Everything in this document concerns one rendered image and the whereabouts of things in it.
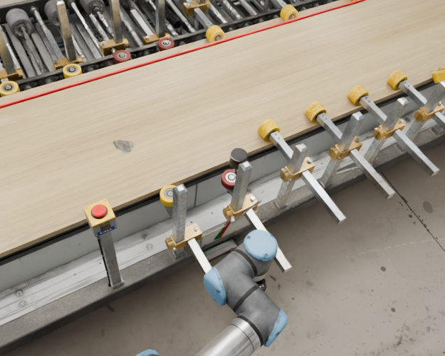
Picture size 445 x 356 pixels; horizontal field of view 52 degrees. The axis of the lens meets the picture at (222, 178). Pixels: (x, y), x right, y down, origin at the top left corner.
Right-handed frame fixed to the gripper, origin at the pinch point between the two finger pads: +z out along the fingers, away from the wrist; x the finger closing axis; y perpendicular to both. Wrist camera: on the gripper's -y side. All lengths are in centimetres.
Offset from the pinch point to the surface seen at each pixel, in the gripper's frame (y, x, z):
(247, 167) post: -30.5, 15.4, -20.6
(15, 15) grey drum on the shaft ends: -177, -37, 8
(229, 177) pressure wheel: -43.1, 17.7, 3.2
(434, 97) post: -39, 113, -12
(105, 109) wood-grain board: -95, -16, 4
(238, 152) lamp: -37.4, 15.3, -20.9
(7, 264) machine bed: -46, -69, 15
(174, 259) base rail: -27.7, -11.5, 23.8
